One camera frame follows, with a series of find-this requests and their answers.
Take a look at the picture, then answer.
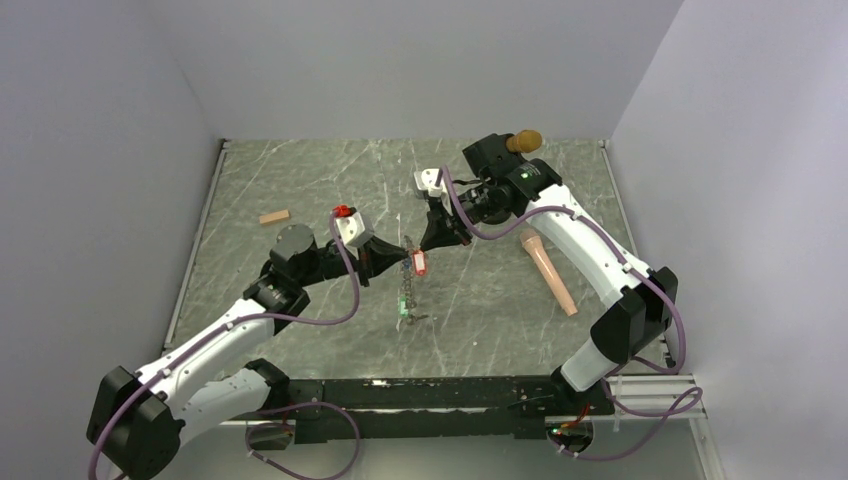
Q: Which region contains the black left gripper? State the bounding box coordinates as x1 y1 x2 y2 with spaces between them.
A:
296 235 408 289

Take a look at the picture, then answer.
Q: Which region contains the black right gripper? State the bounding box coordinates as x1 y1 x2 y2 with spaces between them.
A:
420 180 500 252

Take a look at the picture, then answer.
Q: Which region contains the red tag key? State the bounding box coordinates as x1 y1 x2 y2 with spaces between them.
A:
411 250 428 276

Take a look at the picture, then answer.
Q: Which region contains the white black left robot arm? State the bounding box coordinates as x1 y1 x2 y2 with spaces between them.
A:
86 218 409 479

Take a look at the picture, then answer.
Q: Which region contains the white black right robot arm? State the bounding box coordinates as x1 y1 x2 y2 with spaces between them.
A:
414 130 680 416

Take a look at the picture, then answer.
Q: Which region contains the tan wooden block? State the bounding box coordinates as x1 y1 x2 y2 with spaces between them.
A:
259 209 291 226

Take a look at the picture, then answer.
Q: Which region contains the gold microphone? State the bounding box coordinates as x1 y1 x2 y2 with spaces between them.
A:
505 130 543 154

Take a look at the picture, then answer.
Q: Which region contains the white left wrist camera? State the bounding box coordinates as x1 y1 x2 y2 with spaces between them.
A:
333 205 374 248

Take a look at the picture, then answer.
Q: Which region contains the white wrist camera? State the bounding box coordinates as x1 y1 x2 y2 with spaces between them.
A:
413 168 448 199
333 205 374 248

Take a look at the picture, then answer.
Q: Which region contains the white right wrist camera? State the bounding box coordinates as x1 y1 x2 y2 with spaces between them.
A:
413 168 448 199

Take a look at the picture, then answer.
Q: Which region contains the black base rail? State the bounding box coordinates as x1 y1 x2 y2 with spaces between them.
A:
287 375 614 444

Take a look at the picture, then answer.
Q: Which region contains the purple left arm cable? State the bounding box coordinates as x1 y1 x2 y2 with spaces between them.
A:
87 215 362 480

